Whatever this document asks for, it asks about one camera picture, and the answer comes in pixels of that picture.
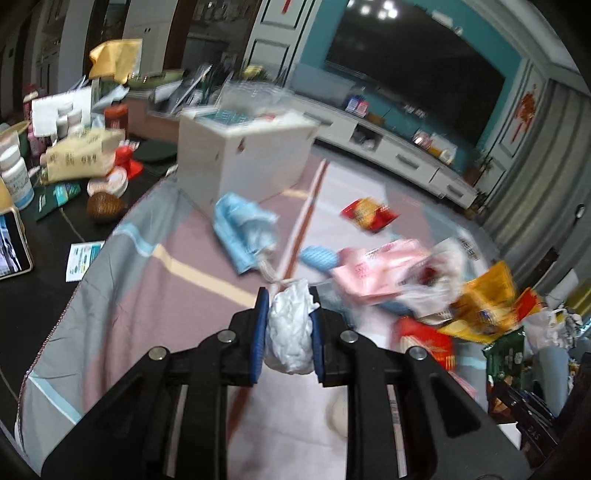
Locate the yellow chip bag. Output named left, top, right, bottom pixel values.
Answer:
left=437, top=261, right=544, bottom=345

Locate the blue textured pouch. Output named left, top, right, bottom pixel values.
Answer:
left=298, top=246, right=341, bottom=274

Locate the pink plastic package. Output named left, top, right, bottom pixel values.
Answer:
left=331, top=239, right=431, bottom=304

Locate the light blue crumpled mask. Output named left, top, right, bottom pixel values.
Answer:
left=212, top=192, right=279, bottom=281

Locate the red cigarette box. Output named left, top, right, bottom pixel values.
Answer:
left=394, top=317, right=457, bottom=371

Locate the striped pink grey tablecloth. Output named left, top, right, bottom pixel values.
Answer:
left=15, top=156, right=498, bottom=479

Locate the red yellow snack wrapper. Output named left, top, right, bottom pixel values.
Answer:
left=341, top=197, right=399, bottom=233

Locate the translucent white plastic bag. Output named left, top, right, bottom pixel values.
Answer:
left=395, top=237, right=480, bottom=318

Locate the white storage box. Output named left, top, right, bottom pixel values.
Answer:
left=176, top=109, right=318, bottom=216

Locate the white TV cabinet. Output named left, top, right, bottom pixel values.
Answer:
left=293, top=95, right=477, bottom=209

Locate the brown pine cone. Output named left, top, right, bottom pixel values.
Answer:
left=86, top=192, right=127, bottom=222

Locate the red toy figure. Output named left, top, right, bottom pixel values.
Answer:
left=114, top=145, right=143, bottom=180

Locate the clear plastic container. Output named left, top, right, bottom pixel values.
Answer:
left=214, top=81, right=293, bottom=117

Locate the beige printed paper bag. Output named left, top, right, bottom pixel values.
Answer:
left=40, top=129, right=125, bottom=185

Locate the tablet with lit screen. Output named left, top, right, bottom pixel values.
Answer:
left=0, top=207, right=33, bottom=280

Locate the white medicine bottle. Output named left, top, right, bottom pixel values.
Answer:
left=1, top=157, right=34, bottom=210

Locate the yellow cloth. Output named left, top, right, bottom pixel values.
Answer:
left=88, top=39, right=142, bottom=85

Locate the large wall television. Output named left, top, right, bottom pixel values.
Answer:
left=325, top=1, right=505, bottom=145

